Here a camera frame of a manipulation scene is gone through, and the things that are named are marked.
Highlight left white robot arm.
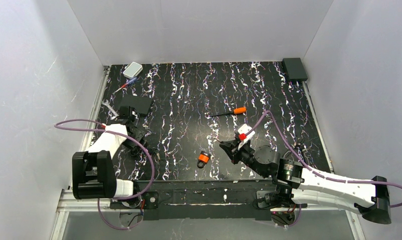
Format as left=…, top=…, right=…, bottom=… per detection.
left=72, top=105, right=149, bottom=200

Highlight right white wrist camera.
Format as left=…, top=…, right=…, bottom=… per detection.
left=235, top=123, right=255, bottom=149

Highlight black flat box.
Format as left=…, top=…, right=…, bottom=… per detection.
left=119, top=95, right=154, bottom=117

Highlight white rectangular box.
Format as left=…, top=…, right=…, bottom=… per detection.
left=123, top=62, right=143, bottom=79

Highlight aluminium frame rail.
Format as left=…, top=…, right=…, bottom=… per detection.
left=50, top=65, right=110, bottom=240

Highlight silver open-end wrench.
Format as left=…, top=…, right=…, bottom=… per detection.
left=102, top=100, right=119, bottom=119

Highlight blue red small screwdriver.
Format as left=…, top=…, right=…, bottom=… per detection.
left=113, top=76, right=138, bottom=94

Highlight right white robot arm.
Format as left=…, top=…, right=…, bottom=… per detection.
left=219, top=139, right=391, bottom=225

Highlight black padlock with keys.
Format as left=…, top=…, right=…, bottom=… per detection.
left=129, top=147, right=159, bottom=158

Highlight orange handle screwdriver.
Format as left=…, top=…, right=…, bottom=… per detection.
left=211, top=107, right=247, bottom=117

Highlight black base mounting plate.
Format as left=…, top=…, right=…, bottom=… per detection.
left=110, top=180, right=297, bottom=225

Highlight black box in corner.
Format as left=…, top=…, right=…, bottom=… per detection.
left=282, top=57, right=308, bottom=82

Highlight orange padlock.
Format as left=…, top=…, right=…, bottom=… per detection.
left=197, top=151, right=211, bottom=169

